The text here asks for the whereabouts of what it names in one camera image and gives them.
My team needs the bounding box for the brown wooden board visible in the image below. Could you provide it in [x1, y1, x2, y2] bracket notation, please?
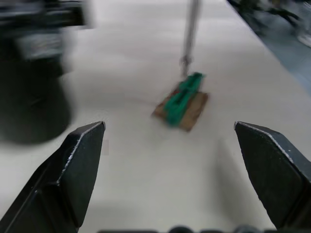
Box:
[152, 83, 210, 133]

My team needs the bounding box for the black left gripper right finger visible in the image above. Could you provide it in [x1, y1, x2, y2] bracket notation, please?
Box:
[234, 120, 311, 233]

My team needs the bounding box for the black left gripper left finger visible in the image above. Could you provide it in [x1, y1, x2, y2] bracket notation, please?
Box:
[0, 120, 107, 233]

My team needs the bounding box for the green plastic finger piece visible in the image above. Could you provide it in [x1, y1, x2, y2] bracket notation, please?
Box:
[163, 71, 207, 127]

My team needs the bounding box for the large black object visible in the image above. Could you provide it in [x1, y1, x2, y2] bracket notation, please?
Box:
[0, 0, 91, 146]

